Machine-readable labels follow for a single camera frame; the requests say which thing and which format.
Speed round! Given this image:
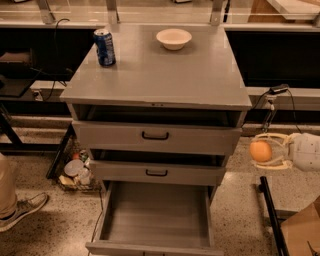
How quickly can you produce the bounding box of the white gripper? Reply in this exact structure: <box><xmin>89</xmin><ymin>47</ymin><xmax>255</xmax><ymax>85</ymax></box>
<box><xmin>252</xmin><ymin>133</ymin><xmax>320</xmax><ymax>171</ymax></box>

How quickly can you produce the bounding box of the orange fruit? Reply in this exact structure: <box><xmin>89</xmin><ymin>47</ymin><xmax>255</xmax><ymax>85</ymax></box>
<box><xmin>249</xmin><ymin>140</ymin><xmax>272</xmax><ymax>162</ymax></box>

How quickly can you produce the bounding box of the grey drawer cabinet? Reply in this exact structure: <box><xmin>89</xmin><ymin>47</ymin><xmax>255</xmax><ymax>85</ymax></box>
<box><xmin>59</xmin><ymin>23</ymin><xmax>253</xmax><ymax>188</ymax></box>

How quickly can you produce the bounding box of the grey middle drawer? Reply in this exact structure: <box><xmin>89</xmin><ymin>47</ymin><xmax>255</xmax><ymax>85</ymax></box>
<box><xmin>90</xmin><ymin>149</ymin><xmax>226</xmax><ymax>186</ymax></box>

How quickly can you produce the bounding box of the grey drawer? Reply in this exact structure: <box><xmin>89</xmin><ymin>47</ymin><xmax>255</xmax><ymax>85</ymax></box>
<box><xmin>86</xmin><ymin>181</ymin><xmax>224</xmax><ymax>256</ymax></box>
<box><xmin>90</xmin><ymin>149</ymin><xmax>226</xmax><ymax>186</ymax></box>
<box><xmin>73</xmin><ymin>105</ymin><xmax>241</xmax><ymax>155</ymax></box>

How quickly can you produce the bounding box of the grey bottom drawer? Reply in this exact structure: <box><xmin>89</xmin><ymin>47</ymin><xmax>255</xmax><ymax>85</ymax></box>
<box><xmin>86</xmin><ymin>181</ymin><xmax>224</xmax><ymax>256</ymax></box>

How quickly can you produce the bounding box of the grey top drawer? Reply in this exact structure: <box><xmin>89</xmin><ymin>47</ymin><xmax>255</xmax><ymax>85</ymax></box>
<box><xmin>73</xmin><ymin>105</ymin><xmax>241</xmax><ymax>155</ymax></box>

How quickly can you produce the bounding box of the black power adapter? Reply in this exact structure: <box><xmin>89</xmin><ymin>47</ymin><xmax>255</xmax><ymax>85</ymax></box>
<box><xmin>269</xmin><ymin>84</ymin><xmax>289</xmax><ymax>95</ymax></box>

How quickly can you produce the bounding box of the brown cardboard box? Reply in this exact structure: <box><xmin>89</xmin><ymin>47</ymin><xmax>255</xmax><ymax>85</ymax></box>
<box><xmin>281</xmin><ymin>196</ymin><xmax>320</xmax><ymax>256</ymax></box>

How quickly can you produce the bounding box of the black metal bar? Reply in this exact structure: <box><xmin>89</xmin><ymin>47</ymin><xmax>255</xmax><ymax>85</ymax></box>
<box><xmin>258</xmin><ymin>176</ymin><xmax>289</xmax><ymax>256</ymax></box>

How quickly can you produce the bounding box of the white bowl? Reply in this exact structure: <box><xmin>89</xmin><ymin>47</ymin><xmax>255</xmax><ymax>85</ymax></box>
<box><xmin>156</xmin><ymin>29</ymin><xmax>192</xmax><ymax>51</ymax></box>

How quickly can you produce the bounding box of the blue soda can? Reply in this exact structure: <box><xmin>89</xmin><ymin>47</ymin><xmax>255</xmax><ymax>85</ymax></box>
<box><xmin>93</xmin><ymin>29</ymin><xmax>116</xmax><ymax>67</ymax></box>

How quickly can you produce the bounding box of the grey sneaker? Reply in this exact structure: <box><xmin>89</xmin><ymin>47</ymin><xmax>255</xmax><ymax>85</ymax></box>
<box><xmin>0</xmin><ymin>193</ymin><xmax>49</xmax><ymax>232</ymax></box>

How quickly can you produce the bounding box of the beige trouser leg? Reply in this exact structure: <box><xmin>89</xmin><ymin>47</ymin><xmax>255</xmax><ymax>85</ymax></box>
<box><xmin>0</xmin><ymin>153</ymin><xmax>17</xmax><ymax>219</ymax></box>

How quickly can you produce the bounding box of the black cable on floor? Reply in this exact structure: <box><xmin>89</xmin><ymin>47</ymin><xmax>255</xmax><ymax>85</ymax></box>
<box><xmin>286</xmin><ymin>89</ymin><xmax>303</xmax><ymax>134</ymax></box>

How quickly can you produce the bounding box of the black middle drawer handle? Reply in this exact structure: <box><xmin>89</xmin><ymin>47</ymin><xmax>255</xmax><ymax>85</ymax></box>
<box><xmin>145</xmin><ymin>169</ymin><xmax>168</xmax><ymax>177</ymax></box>

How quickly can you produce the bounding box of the black drawer handle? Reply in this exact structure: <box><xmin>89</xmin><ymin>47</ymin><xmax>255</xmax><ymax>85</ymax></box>
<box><xmin>145</xmin><ymin>169</ymin><xmax>168</xmax><ymax>177</ymax></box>
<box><xmin>141</xmin><ymin>131</ymin><xmax>170</xmax><ymax>141</ymax></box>

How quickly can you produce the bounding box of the black top drawer handle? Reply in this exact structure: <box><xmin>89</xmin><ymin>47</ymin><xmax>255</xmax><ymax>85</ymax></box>
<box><xmin>141</xmin><ymin>131</ymin><xmax>170</xmax><ymax>141</ymax></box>

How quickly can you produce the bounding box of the wire basket with clutter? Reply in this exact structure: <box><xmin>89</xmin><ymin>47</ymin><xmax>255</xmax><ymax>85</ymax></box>
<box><xmin>56</xmin><ymin>139</ymin><xmax>101</xmax><ymax>192</ymax></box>

